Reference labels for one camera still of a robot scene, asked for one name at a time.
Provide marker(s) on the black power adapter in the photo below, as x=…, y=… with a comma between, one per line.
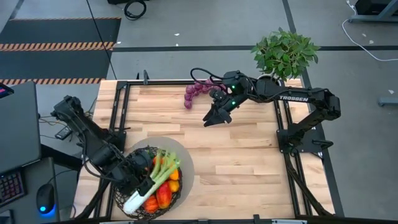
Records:
x=63, y=133

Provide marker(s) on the orange-red tomato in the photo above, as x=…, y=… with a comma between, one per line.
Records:
x=151, y=204

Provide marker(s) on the small screen with pink glow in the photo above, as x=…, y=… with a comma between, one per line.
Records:
x=4, y=90

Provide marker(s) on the green leafy plant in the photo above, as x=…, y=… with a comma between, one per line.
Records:
x=284, y=54

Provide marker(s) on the grey round placemat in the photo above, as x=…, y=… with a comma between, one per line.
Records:
x=186, y=161

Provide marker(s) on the black hazard-striped floor mat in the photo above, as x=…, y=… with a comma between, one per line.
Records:
x=56, y=62

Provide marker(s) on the yellow-orange mango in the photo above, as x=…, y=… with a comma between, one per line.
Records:
x=174, y=175

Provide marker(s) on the white cup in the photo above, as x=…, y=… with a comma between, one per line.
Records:
x=273, y=77

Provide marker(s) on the dark grey monitor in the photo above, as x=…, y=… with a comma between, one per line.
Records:
x=18, y=127

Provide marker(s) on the red and yellow mango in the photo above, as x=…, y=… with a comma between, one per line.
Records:
x=163, y=195

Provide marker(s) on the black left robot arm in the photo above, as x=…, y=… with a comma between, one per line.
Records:
x=90, y=140

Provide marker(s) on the dark grey desk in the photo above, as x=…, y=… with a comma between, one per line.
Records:
x=37, y=174

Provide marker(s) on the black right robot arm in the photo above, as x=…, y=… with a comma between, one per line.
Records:
x=298, y=99

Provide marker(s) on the black computer mouse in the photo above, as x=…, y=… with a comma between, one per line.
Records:
x=45, y=198

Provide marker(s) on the black aluminium table frame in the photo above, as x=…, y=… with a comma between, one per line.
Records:
x=292, y=193

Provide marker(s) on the dark woven wicker basket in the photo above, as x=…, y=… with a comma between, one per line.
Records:
x=146, y=214

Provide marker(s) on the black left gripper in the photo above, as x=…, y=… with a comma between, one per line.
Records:
x=136, y=172

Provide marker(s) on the pale green celery stalk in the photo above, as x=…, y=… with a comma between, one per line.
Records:
x=161, y=177

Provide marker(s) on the grey furniture foot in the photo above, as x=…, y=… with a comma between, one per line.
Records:
x=388, y=101

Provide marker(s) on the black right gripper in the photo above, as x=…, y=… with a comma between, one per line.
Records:
x=230, y=101

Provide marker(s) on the grey desk leg frame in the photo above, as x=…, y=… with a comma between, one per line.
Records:
x=379, y=12

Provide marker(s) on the black keyboard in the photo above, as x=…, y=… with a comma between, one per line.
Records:
x=11, y=188

